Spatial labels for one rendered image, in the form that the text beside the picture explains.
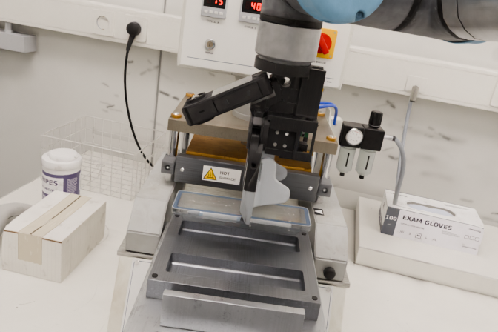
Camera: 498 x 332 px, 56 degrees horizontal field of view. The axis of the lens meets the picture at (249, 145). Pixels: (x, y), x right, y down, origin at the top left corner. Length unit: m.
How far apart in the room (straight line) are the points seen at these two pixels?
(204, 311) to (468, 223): 0.85
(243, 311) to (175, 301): 0.07
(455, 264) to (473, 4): 0.84
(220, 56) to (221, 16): 0.08
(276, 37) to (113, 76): 1.02
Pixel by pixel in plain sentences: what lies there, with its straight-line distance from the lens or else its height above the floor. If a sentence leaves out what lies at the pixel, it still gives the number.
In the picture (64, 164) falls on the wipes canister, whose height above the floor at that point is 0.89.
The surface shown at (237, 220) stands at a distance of 0.62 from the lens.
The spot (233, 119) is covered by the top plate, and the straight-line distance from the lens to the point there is 0.78.
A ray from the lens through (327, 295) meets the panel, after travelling 0.74.
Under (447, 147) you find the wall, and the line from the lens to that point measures 1.40.
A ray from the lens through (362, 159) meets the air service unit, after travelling 1.00.
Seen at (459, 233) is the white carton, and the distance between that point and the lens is 1.24.
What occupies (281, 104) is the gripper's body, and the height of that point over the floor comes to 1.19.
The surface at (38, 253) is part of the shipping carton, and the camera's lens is 0.97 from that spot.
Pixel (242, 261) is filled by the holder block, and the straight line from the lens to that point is 0.61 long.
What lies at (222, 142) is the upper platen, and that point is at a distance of 0.82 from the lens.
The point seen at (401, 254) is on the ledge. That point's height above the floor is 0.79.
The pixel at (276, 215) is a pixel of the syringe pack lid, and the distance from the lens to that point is 0.64.
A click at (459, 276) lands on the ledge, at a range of 1.18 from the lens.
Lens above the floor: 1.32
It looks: 19 degrees down
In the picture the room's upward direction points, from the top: 9 degrees clockwise
